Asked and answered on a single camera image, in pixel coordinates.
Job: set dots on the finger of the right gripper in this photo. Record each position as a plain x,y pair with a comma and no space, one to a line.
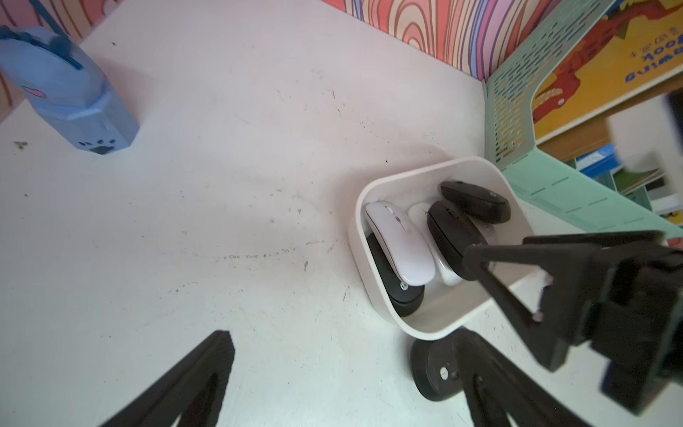
574,277

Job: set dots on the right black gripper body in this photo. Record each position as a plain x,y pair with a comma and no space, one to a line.
629,310

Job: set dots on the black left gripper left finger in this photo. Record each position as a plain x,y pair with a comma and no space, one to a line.
190,393

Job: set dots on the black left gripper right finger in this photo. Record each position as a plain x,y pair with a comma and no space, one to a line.
498,392

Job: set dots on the black mouse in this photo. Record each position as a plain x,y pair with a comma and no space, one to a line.
435,369
453,232
479,202
405,299

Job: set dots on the black mouse front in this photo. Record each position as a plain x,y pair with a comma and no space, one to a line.
479,202

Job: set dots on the white plastic storage box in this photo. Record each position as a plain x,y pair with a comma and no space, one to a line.
444,308

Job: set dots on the green file organizer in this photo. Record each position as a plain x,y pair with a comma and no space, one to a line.
535,176

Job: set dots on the colourful picture book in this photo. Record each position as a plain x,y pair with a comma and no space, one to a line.
636,45

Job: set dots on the blue pencil case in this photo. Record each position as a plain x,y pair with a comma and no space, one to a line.
67,89

